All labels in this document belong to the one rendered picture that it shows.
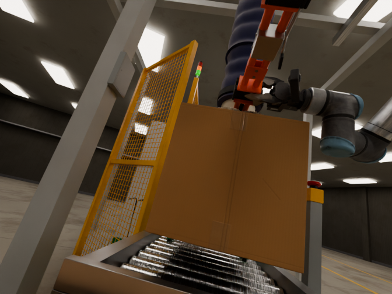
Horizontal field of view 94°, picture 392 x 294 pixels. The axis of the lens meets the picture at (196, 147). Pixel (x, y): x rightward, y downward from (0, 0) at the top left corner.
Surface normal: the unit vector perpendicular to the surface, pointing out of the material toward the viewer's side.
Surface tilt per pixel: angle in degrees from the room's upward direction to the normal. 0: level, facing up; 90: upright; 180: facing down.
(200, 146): 90
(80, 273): 90
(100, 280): 90
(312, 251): 90
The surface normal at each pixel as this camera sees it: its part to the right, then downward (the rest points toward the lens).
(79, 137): -0.03, -0.31
